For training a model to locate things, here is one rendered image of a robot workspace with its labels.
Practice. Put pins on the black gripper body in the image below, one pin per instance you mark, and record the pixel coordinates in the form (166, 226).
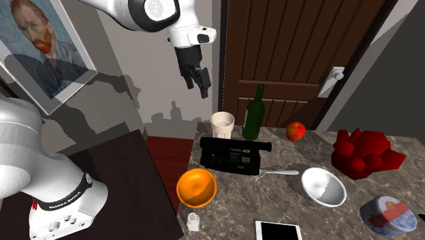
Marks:
(189, 58)

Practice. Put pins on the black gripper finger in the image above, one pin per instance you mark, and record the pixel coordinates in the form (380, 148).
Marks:
(204, 83)
(189, 79)

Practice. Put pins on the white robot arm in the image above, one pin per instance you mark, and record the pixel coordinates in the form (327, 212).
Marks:
(43, 172)

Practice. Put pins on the white ribbed cup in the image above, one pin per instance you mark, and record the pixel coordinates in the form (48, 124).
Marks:
(222, 128)

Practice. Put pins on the dark green glass bottle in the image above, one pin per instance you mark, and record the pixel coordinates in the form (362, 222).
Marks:
(254, 119)

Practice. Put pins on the brown wooden door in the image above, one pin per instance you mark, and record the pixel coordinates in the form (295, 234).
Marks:
(282, 50)

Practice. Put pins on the red apple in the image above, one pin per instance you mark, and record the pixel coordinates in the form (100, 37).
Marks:
(295, 131)

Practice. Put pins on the orange bowl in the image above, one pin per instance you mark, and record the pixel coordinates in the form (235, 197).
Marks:
(196, 187)

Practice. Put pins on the silver spoon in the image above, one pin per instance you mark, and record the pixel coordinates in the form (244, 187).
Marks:
(282, 172)

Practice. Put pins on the dark robot stand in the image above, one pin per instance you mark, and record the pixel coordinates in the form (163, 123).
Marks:
(132, 186)

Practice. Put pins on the small white shaker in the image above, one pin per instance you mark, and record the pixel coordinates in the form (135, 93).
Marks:
(193, 222)

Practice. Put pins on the framed portrait painting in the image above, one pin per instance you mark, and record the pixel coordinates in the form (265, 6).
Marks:
(36, 43)

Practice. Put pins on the white bowl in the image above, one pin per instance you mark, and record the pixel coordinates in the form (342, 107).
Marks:
(323, 187)

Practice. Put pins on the white tablet with black screen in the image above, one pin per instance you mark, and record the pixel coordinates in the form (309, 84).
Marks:
(279, 232)

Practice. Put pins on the red faceted figure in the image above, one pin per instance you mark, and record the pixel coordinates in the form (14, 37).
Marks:
(365, 153)

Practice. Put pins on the blue and white round tin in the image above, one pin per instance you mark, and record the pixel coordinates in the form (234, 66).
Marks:
(386, 216)

